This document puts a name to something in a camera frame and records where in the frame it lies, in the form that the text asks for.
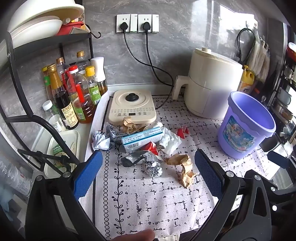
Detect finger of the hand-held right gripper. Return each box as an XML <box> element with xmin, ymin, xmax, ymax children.
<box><xmin>266</xmin><ymin>184</ymin><xmax>296</xmax><ymax>210</ymax></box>
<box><xmin>268</xmin><ymin>150</ymin><xmax>296</xmax><ymax>171</ymax></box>

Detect silver black foil wrapper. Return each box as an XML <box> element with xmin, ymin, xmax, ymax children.
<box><xmin>121</xmin><ymin>150</ymin><xmax>163</xmax><ymax>168</ymax></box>

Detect white plate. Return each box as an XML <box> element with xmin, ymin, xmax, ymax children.
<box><xmin>9</xmin><ymin>19</ymin><xmax>63</xmax><ymax>48</ymax></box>

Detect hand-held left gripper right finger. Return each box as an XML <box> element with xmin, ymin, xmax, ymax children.
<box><xmin>194</xmin><ymin>149</ymin><xmax>271</xmax><ymax>241</ymax></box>

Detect white top oil dispenser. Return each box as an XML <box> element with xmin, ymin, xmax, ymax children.
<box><xmin>90</xmin><ymin>57</ymin><xmax>108</xmax><ymax>96</ymax></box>

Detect person's left hand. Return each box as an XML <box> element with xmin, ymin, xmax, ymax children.
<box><xmin>110</xmin><ymin>229</ymin><xmax>156</xmax><ymax>241</ymax></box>

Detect large cream bowl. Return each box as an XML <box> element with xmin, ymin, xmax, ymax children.
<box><xmin>7</xmin><ymin>0</ymin><xmax>85</xmax><ymax>32</ymax></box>

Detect hanging plastic bags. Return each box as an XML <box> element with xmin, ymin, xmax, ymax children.
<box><xmin>246</xmin><ymin>37</ymin><xmax>270</xmax><ymax>82</ymax></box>

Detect long brown paper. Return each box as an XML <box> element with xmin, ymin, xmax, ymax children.
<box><xmin>164</xmin><ymin>153</ymin><xmax>195</xmax><ymax>189</ymax></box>

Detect white paper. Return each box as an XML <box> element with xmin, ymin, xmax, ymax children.
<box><xmin>92</xmin><ymin>130</ymin><xmax>112</xmax><ymax>151</ymax></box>

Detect red cap oil bottle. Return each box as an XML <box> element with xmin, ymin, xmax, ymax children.
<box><xmin>65</xmin><ymin>65</ymin><xmax>96</xmax><ymax>125</ymax></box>

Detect wall hook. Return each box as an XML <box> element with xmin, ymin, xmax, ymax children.
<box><xmin>245</xmin><ymin>19</ymin><xmax>259</xmax><ymax>30</ymax></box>

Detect silver foil snack wrapper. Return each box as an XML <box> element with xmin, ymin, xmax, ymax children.
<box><xmin>106</xmin><ymin>122</ymin><xmax>130</xmax><ymax>144</ymax></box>

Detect cream air fryer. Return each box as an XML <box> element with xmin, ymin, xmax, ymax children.
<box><xmin>171</xmin><ymin>47</ymin><xmax>243</xmax><ymax>120</ymax></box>

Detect cream induction cooker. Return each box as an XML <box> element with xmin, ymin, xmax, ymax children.
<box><xmin>108</xmin><ymin>89</ymin><xmax>158</xmax><ymax>124</ymax></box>

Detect clear gold cap bottle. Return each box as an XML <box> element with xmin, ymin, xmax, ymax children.
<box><xmin>55</xmin><ymin>57</ymin><xmax>68</xmax><ymax>82</ymax></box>
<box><xmin>76</xmin><ymin>50</ymin><xmax>91</xmax><ymax>73</ymax></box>

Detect black hanging cable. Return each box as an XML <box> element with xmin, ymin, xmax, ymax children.
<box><xmin>235</xmin><ymin>27</ymin><xmax>256</xmax><ymax>65</ymax></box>

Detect clear plastic water bottle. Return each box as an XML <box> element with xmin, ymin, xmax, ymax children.
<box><xmin>0</xmin><ymin>157</ymin><xmax>33</xmax><ymax>195</ymax></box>

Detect green white packet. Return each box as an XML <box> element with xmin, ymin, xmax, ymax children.
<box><xmin>51</xmin><ymin>143</ymin><xmax>70</xmax><ymax>170</ymax></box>

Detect white wall socket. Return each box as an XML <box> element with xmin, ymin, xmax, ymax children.
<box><xmin>138</xmin><ymin>13</ymin><xmax>160</xmax><ymax>34</ymax></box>
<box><xmin>116</xmin><ymin>13</ymin><xmax>138</xmax><ymax>34</ymax></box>

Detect torn red white wrapper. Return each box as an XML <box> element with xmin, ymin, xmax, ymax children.
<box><xmin>143</xmin><ymin>142</ymin><xmax>159</xmax><ymax>156</ymax></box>

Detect black kitchen shelf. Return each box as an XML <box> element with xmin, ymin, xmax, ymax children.
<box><xmin>261</xmin><ymin>41</ymin><xmax>296</xmax><ymax>145</ymax></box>

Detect black metal dish rack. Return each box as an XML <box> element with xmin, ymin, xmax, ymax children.
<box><xmin>0</xmin><ymin>30</ymin><xmax>102</xmax><ymax>173</ymax></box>

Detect blue white medicine box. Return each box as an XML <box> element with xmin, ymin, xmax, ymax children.
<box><xmin>121</xmin><ymin>127</ymin><xmax>165</xmax><ymax>153</ymax></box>

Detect foil ball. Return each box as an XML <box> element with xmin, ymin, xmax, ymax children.
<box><xmin>144</xmin><ymin>161</ymin><xmax>163</xmax><ymax>178</ymax></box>

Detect white tissue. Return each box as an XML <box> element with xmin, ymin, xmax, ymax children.
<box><xmin>157</xmin><ymin>123</ymin><xmax>182</xmax><ymax>155</ymax></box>

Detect yellow cap green label bottle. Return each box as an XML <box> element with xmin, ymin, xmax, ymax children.
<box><xmin>85</xmin><ymin>66</ymin><xmax>102</xmax><ymax>106</ymax></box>

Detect small red wrapper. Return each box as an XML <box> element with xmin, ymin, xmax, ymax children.
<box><xmin>176</xmin><ymin>126</ymin><xmax>190</xmax><ymax>139</ymax></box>

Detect white black printed table mat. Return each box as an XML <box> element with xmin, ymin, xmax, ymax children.
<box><xmin>84</xmin><ymin>92</ymin><xmax>286</xmax><ymax>241</ymax></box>

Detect black power cable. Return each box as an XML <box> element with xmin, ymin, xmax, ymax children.
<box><xmin>142</xmin><ymin>22</ymin><xmax>174</xmax><ymax>110</ymax></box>
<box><xmin>119</xmin><ymin>22</ymin><xmax>175</xmax><ymax>88</ymax></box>

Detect yellow detergent bottle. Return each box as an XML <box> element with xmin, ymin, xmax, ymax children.
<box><xmin>236</xmin><ymin>65</ymin><xmax>255</xmax><ymax>95</ymax></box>

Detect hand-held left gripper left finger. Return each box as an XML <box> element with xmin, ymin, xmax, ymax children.
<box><xmin>25</xmin><ymin>151</ymin><xmax>107</xmax><ymax>241</ymax></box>

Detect small white cap bottle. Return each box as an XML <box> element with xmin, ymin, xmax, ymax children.
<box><xmin>42</xmin><ymin>100</ymin><xmax>67</xmax><ymax>133</ymax></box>

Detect dark soy sauce bottle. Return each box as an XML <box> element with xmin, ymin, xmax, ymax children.
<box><xmin>47</xmin><ymin>63</ymin><xmax>79</xmax><ymax>131</ymax></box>

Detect green label sauce bottle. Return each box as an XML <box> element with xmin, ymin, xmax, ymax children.
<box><xmin>42</xmin><ymin>66</ymin><xmax>55</xmax><ymax>103</ymax></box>

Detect red bowl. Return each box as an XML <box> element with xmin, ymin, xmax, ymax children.
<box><xmin>56</xmin><ymin>20</ymin><xmax>85</xmax><ymax>36</ymax></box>

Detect white plastic container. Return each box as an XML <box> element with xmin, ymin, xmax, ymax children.
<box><xmin>45</xmin><ymin>129</ymin><xmax>81</xmax><ymax>179</ymax></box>

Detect purple plastic bucket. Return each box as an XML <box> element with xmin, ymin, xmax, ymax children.
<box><xmin>217</xmin><ymin>91</ymin><xmax>277</xmax><ymax>159</ymax></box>

